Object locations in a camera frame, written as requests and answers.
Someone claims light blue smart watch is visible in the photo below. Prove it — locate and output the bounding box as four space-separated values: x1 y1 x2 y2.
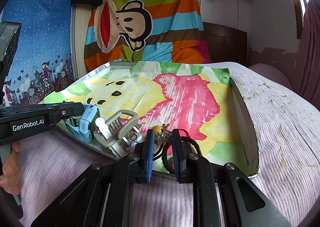
63 104 100 144

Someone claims silver alligator hair clip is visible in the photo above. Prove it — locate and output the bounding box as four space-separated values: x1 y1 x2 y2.
94 117 144 159

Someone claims beige hair claw clip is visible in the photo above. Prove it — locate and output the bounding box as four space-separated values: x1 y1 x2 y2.
93 110 141 148

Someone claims red string bead bracelet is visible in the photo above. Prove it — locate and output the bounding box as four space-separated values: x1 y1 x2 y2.
167 128 190 170

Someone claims black braided bracelet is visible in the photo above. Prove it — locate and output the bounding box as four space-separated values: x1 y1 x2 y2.
161 136 203 175

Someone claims brown hair tie yellow bead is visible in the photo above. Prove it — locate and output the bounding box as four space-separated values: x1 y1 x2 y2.
152 126 172 161

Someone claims black hair clip with charm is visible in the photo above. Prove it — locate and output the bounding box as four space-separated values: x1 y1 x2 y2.
122 124 144 153

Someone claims gold earring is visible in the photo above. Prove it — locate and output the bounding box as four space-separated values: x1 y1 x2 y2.
158 123 172 144

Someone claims person's left hand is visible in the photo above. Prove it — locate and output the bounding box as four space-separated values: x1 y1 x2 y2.
1 141 22 195

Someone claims grey tray box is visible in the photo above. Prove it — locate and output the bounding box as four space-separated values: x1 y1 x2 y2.
41 61 261 179

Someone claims colourful painted paper liner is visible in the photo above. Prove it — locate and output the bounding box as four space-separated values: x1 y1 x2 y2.
42 61 249 176

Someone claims pink striped bed cover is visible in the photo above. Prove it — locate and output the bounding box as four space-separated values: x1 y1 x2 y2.
20 62 319 226

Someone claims striped monkey cartoon sheet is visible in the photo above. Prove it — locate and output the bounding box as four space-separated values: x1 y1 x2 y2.
84 0 210 70

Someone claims pink pillow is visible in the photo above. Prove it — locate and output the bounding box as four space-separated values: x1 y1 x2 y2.
249 63 293 90

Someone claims pink curtain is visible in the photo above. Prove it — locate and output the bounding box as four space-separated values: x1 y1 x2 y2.
291 0 320 109

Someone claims dark wooden headboard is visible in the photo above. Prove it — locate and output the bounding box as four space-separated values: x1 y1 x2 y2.
203 22 248 66

